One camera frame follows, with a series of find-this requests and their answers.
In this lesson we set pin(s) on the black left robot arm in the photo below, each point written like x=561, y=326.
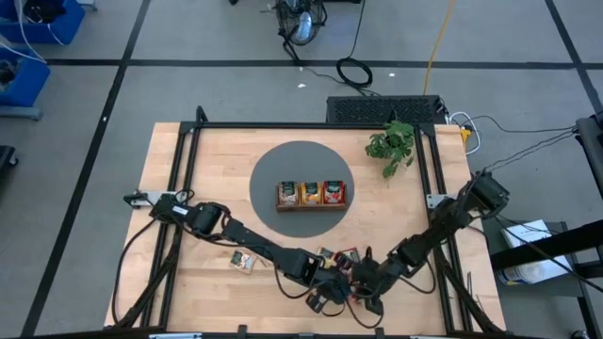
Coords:
x=254, y=240

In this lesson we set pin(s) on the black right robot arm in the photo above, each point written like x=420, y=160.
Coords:
x=424, y=245

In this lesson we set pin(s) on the red strawberry tea packet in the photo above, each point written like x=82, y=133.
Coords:
x=351, y=255
x=334, y=192

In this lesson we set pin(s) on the black floor fan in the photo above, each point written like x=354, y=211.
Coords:
x=301, y=23

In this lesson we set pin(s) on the black computer case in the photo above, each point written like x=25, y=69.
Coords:
x=377, y=110

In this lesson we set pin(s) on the black side cart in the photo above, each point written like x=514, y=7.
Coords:
x=556, y=245

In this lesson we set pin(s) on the green plant in white pot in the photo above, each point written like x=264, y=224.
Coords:
x=391, y=143

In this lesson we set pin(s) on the grey round mat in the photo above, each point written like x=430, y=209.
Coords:
x=301, y=160

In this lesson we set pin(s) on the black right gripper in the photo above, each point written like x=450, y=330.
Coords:
x=377, y=280

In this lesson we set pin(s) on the black aluminium table frame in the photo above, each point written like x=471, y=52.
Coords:
x=306, y=125

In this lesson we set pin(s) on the white printed box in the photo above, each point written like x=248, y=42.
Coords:
x=523, y=233

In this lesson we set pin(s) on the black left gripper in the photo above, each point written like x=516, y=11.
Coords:
x=322, y=282

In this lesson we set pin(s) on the blue storage bin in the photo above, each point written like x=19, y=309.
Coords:
x=66, y=26
x=33, y=85

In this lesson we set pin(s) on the wooden tea box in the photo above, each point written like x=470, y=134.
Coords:
x=311, y=208

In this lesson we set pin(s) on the yellow tea packet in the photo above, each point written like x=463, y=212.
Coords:
x=326, y=254
x=312, y=194

